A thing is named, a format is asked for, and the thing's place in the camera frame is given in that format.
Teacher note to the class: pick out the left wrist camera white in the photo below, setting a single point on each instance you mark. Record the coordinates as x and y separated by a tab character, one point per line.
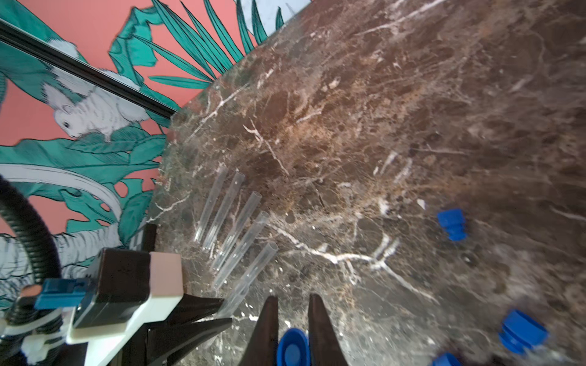
121	293

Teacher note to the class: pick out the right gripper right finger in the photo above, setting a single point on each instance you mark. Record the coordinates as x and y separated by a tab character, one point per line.
323	343

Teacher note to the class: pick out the checkerboard calibration board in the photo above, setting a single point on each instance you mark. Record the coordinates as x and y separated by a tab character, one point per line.
148	238

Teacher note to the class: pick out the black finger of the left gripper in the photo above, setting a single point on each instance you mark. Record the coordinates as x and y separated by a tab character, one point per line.
187	341
191	309

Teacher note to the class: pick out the clear test tube blue stopper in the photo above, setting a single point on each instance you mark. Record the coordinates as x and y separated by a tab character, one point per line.
228	258
236	230
223	210
241	289

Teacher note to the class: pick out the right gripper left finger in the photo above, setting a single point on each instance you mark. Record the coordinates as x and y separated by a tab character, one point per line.
262	347

